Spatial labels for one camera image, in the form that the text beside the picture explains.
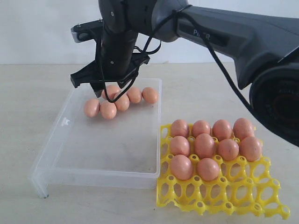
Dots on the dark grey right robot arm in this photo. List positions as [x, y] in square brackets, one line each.
[258, 54]

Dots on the brown egg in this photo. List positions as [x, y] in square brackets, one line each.
[92, 108]
[181, 167]
[135, 95]
[222, 129]
[243, 128]
[200, 127]
[228, 149]
[180, 128]
[179, 145]
[112, 90]
[251, 148]
[108, 110]
[122, 104]
[204, 146]
[208, 169]

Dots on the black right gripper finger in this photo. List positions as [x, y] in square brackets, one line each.
[87, 75]
[98, 88]

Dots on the yellow plastic egg tray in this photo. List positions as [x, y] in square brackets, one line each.
[242, 187]

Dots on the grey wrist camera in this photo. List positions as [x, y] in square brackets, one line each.
[88, 31]

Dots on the brown egg back top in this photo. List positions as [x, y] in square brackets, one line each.
[112, 90]

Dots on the clear plastic box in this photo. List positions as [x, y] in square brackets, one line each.
[122, 152]

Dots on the brown egg back right corner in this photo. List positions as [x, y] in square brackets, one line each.
[150, 95]

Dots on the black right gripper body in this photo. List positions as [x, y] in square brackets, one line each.
[121, 72]

